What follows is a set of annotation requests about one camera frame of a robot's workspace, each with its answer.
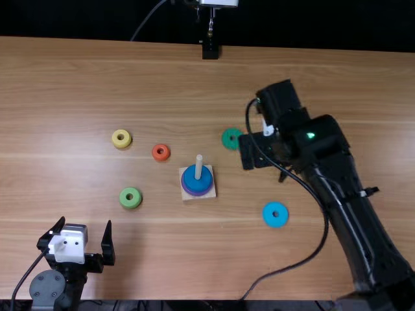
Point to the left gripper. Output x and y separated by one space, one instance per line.
94 264

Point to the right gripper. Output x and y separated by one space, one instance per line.
279 100

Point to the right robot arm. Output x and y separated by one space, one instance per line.
356 226

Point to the wooden peg base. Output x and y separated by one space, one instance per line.
199 165

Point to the black clamp stand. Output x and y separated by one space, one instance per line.
210 52

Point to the silver mounted device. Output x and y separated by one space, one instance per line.
218 2

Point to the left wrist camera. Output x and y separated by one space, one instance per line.
69 249

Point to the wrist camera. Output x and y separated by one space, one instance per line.
69 249
268 129

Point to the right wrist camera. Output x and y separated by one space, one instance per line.
268 129

